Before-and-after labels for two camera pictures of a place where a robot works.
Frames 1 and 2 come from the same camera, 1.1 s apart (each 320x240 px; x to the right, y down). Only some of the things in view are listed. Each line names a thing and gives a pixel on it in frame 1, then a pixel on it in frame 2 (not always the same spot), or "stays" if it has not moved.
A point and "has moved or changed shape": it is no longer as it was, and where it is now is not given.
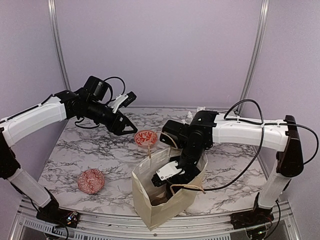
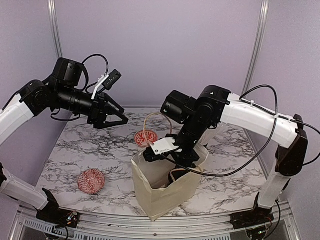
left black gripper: (118, 129) -> (98, 118)
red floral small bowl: (145, 138) stays
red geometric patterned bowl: (91, 181) stays
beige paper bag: (153, 205) has moved or changed shape
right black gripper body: (186, 179) -> (182, 159)
